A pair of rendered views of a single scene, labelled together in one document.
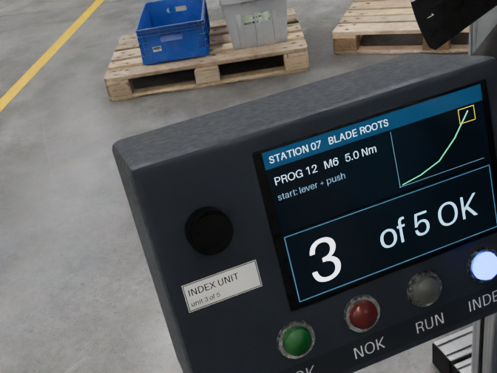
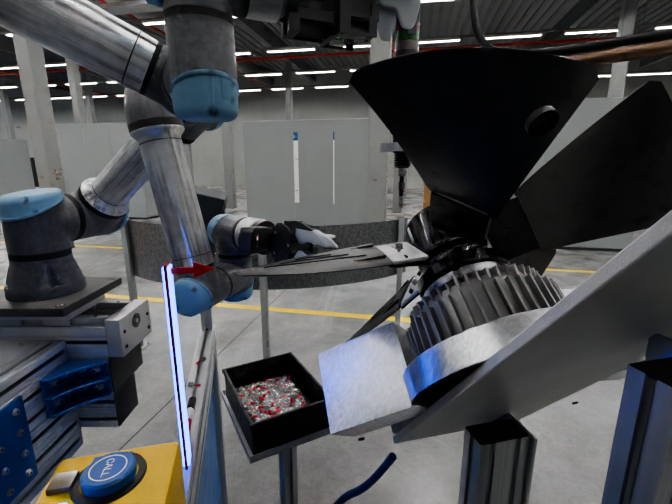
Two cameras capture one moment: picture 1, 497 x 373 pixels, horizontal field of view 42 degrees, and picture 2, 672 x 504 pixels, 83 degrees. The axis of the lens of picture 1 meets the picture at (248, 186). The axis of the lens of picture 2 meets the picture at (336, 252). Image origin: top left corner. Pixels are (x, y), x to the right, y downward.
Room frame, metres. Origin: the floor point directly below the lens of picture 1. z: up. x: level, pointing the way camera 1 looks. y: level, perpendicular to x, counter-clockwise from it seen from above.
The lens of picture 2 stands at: (0.85, -1.22, 1.33)
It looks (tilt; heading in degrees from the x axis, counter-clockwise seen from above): 13 degrees down; 92
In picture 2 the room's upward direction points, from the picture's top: straight up
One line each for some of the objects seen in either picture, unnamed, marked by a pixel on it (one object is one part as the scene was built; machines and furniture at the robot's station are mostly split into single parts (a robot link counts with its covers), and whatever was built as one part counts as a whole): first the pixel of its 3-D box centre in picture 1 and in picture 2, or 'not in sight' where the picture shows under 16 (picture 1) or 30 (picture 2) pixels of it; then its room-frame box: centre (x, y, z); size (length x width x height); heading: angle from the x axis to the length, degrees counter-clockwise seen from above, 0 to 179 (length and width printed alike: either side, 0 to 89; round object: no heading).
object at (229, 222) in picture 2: not in sight; (233, 233); (0.59, -0.39, 1.17); 0.11 x 0.08 x 0.09; 143
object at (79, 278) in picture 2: not in sight; (44, 270); (0.15, -0.41, 1.09); 0.15 x 0.15 x 0.10
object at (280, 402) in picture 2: not in sight; (274, 403); (0.70, -0.51, 0.83); 0.19 x 0.14 x 0.03; 121
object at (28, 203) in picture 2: not in sight; (38, 219); (0.16, -0.40, 1.20); 0.13 x 0.12 x 0.14; 75
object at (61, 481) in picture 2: not in sight; (62, 482); (0.62, -0.97, 1.08); 0.02 x 0.02 x 0.01; 16
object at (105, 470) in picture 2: not in sight; (109, 474); (0.66, -0.96, 1.08); 0.04 x 0.04 x 0.02
